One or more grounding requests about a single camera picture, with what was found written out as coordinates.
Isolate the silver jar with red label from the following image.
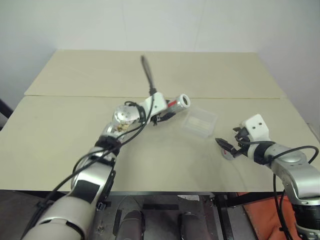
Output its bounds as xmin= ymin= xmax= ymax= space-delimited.
xmin=165 ymin=93 xmax=192 ymax=115

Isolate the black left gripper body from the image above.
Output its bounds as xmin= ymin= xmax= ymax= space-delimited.
xmin=150 ymin=112 xmax=171 ymax=126

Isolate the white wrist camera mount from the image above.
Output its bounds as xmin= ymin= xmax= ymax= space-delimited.
xmin=239 ymin=114 xmax=271 ymax=144
xmin=138 ymin=92 xmax=168 ymax=124

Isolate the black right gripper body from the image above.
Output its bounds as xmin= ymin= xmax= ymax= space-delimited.
xmin=232 ymin=126 xmax=252 ymax=152

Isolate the clear plastic box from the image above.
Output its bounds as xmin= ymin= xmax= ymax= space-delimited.
xmin=182 ymin=106 xmax=218 ymax=139

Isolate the grey metal base plate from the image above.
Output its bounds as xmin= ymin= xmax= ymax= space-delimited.
xmin=92 ymin=192 xmax=226 ymax=240

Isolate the dark rounded shape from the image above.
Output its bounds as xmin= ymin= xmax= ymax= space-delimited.
xmin=116 ymin=196 xmax=146 ymax=240
xmin=179 ymin=211 xmax=200 ymax=240

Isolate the dark chair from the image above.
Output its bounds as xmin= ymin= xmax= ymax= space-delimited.
xmin=0 ymin=98 xmax=14 ymax=131

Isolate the orange cloth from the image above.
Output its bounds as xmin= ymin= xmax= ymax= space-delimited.
xmin=236 ymin=191 xmax=301 ymax=240

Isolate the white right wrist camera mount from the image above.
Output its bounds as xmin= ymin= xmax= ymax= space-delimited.
xmin=239 ymin=114 xmax=271 ymax=144

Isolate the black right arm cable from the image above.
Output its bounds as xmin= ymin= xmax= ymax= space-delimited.
xmin=249 ymin=140 xmax=320 ymax=240

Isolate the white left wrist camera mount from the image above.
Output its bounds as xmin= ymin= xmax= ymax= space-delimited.
xmin=138 ymin=92 xmax=168 ymax=124

